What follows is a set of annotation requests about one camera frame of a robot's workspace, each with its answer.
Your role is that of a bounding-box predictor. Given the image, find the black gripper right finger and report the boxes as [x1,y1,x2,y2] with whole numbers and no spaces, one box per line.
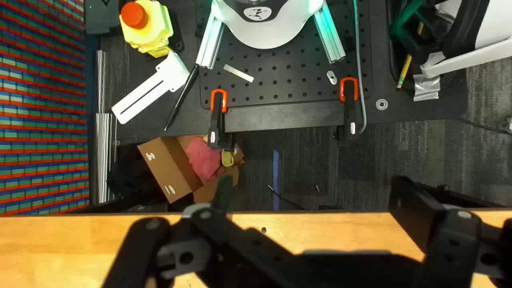
[390,176,512,288]

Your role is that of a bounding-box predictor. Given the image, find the left orange black clamp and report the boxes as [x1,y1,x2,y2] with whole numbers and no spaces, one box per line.
[209,88,230,149]

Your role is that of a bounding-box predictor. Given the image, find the brown cardboard box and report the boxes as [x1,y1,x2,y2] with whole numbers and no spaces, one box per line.
[138,136,246,203]

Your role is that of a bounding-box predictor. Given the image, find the right orange black clamp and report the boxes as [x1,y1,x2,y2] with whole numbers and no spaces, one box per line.
[340,77,359,136]

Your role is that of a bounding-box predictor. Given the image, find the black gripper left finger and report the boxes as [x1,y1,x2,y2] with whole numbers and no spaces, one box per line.
[102,176,300,288]

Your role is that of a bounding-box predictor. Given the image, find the white slotted bracket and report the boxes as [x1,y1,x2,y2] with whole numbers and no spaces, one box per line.
[113,51,191,125]

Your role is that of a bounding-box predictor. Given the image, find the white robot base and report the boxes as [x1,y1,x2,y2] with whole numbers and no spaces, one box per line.
[212,0,327,50]

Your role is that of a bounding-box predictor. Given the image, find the orange black clamp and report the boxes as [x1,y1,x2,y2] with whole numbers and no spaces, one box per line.
[340,77,359,136]
[209,88,230,149]

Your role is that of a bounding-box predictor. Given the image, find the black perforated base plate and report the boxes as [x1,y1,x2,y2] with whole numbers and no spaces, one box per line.
[196,0,369,136]

